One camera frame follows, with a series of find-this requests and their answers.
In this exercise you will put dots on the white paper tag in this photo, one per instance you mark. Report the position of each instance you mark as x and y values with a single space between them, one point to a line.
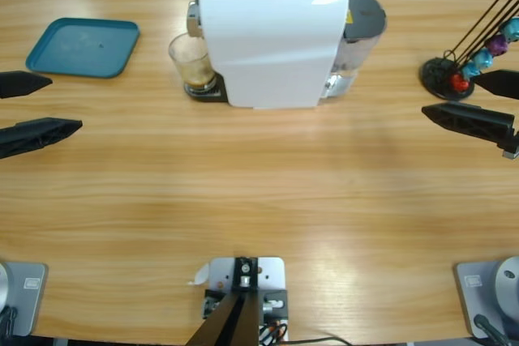
199 275

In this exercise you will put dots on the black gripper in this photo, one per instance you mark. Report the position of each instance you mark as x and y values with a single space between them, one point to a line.
511 145

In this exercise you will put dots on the purple coffee capsule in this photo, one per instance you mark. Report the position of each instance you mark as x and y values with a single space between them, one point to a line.
498 44

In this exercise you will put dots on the teal plastic tray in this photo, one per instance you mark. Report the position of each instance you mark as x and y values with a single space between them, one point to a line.
81 50

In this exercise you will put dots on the clear glass cup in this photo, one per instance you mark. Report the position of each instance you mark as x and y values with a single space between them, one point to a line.
194 66

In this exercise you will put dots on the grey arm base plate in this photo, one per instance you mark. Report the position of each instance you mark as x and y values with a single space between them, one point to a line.
474 293
28 293

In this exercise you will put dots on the teal coffee capsule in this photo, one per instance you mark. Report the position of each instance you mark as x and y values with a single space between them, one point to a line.
511 30
470 71
483 58

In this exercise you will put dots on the white mount block, dark post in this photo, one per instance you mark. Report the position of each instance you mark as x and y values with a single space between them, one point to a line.
269 273

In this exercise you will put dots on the white capsule coffee machine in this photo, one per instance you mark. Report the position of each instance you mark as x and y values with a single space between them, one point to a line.
267 46

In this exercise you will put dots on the red coffee capsule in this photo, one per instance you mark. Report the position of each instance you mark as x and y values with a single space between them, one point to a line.
460 83

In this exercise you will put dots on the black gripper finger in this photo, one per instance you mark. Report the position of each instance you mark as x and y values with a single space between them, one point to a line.
20 83
36 133

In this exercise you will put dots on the black capsule holder with rods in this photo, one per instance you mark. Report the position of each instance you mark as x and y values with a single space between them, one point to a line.
436 74

